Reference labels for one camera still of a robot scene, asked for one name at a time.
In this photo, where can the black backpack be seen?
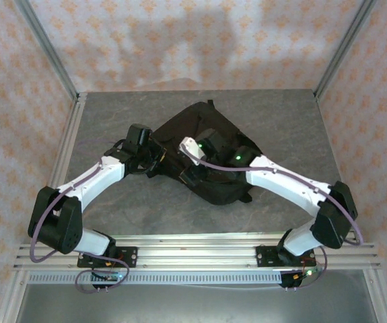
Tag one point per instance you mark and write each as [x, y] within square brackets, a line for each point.
[186, 121]

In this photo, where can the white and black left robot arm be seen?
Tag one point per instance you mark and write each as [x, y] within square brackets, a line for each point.
[95, 178]

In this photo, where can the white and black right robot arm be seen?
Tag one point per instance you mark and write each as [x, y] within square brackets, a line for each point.
[287, 185]

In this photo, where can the small circuit board green LED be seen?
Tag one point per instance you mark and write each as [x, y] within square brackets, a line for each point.
[112, 276]
[306, 273]

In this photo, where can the grey metal sheet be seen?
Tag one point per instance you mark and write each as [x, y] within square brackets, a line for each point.
[196, 306]

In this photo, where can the aluminium table side rail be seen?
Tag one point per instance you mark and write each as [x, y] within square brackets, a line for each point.
[73, 121]

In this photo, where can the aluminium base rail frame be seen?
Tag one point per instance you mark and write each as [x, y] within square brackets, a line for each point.
[196, 252]

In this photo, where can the aluminium corner post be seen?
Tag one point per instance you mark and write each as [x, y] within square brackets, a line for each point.
[47, 47]
[344, 47]

